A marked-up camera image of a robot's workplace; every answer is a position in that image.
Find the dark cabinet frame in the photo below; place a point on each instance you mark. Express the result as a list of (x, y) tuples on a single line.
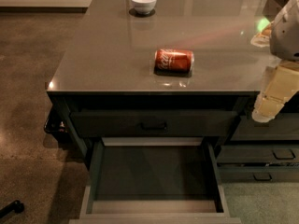
[(67, 102)]

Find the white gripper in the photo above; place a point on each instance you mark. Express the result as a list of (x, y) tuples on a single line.
[(286, 36)]

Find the black side basket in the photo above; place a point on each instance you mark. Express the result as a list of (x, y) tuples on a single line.
[(54, 125)]

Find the red coke can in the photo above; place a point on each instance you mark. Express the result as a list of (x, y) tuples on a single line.
[(174, 60)]

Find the dark top drawer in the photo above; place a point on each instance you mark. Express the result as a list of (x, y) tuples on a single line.
[(180, 123)]

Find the white ceramic bowl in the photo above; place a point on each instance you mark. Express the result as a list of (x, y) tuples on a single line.
[(143, 7)]

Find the open dark middle drawer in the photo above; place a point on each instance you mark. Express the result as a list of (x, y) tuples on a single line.
[(154, 181)]

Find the right middle dark drawer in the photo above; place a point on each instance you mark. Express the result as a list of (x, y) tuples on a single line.
[(261, 154)]

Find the right lower dark drawer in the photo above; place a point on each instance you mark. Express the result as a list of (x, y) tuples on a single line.
[(259, 174)]

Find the right upper dark drawer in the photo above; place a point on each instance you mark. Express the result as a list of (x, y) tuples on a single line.
[(284, 127)]

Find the black top drawer handle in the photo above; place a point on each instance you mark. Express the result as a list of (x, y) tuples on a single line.
[(153, 127)]

